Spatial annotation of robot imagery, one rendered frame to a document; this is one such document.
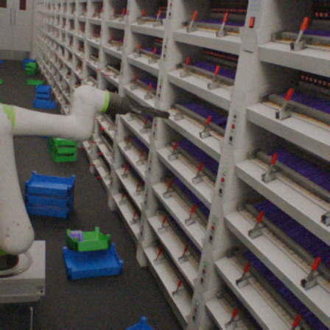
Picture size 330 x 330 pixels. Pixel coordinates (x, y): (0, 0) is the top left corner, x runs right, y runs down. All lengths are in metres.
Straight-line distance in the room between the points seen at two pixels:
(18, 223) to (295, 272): 0.90
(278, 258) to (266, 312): 0.20
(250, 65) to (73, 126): 0.73
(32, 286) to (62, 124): 0.64
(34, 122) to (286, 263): 1.00
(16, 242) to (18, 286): 0.25
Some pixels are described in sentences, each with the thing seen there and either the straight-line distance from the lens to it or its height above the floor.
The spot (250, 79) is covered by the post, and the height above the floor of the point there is 1.20.
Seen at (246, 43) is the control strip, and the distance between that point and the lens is 1.31.
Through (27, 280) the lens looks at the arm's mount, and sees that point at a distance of 1.58.
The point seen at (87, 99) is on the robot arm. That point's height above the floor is 1.00.
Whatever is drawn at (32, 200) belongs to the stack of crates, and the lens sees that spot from 2.73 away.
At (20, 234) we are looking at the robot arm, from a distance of 1.40.
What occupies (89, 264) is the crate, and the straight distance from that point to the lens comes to 2.28.
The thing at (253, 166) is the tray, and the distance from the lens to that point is 1.30.
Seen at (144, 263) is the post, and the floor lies 0.02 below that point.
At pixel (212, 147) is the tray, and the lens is 1.46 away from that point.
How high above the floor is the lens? 1.32
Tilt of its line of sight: 20 degrees down
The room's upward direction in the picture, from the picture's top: 8 degrees clockwise
